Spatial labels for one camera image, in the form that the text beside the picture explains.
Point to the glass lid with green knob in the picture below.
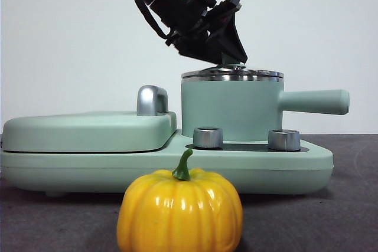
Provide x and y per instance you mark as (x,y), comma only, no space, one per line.
(260,74)

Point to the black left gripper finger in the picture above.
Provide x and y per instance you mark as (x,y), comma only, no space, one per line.
(233,42)
(200,51)

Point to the mint green steamer pot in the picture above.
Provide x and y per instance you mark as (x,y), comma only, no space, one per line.
(230,107)

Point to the silver control dial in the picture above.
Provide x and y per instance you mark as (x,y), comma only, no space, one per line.
(208,138)
(283,140)

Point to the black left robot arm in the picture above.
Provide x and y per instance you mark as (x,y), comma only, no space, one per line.
(168,1)

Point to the mint green breakfast maker base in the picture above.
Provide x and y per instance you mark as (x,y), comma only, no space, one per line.
(88,172)

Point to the mint green hinged griddle cover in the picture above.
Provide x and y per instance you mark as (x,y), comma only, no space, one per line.
(74,132)

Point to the yellow toy pumpkin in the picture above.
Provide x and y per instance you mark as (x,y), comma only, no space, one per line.
(177,210)

